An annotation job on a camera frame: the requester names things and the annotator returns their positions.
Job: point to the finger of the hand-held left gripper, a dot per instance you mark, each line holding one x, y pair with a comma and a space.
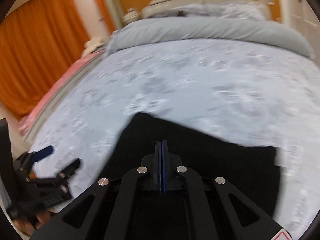
70, 167
43, 152

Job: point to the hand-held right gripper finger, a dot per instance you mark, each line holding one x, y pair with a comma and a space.
159, 170
164, 170

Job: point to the person's left hand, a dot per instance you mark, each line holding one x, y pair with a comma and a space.
41, 216

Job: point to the grey duvet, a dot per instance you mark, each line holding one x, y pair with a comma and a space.
200, 28

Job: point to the black pants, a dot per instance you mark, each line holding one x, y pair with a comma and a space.
200, 155

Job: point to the orange curtain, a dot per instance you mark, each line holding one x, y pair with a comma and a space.
102, 5
42, 50

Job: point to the white panelled wardrobe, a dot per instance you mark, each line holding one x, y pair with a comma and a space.
300, 5

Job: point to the bed with butterfly sheet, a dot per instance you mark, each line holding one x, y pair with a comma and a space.
187, 80

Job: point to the white coral ornament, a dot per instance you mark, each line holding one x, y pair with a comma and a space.
131, 15

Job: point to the dark upright panel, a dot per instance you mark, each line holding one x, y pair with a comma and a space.
6, 155

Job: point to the white flower plush toy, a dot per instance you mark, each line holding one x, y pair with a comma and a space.
93, 43

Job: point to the grey butterfly print pillow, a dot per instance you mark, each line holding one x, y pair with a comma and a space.
175, 10
235, 10

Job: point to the pink blanket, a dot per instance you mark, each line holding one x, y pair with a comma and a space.
62, 80

